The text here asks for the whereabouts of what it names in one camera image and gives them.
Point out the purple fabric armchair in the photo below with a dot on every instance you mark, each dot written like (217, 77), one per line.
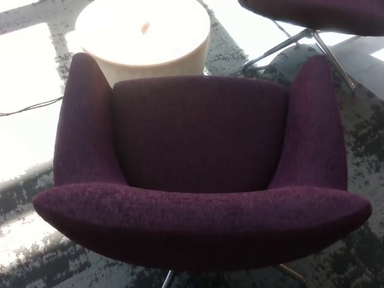
(192, 216)

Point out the purple armchair seat cushion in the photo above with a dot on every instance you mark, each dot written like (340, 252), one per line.
(198, 132)

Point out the round white side table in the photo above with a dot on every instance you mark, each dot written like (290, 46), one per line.
(141, 51)

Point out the small orange item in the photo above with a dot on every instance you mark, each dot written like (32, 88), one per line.
(144, 27)

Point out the chrome metal armchair leg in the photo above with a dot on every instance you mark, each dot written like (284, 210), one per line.
(169, 279)

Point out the gold metal armchair leg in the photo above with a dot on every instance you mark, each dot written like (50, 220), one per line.
(292, 273)

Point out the purple fabric chair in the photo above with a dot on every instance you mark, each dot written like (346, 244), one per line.
(324, 15)

